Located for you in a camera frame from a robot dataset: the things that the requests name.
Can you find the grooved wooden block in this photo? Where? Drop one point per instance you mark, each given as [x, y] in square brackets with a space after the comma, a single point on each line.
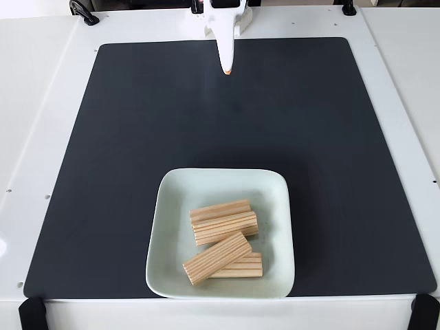
[247, 268]
[216, 258]
[213, 210]
[223, 228]

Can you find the pale green square plate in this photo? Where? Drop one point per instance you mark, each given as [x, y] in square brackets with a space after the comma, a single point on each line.
[172, 247]

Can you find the black base clamp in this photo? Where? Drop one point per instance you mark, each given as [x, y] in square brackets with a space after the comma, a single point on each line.
[196, 6]

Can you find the black table clamp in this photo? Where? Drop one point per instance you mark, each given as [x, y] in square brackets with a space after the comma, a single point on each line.
[349, 8]
[84, 13]

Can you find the black rubber mat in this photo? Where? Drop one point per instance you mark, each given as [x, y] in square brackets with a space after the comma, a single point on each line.
[103, 172]

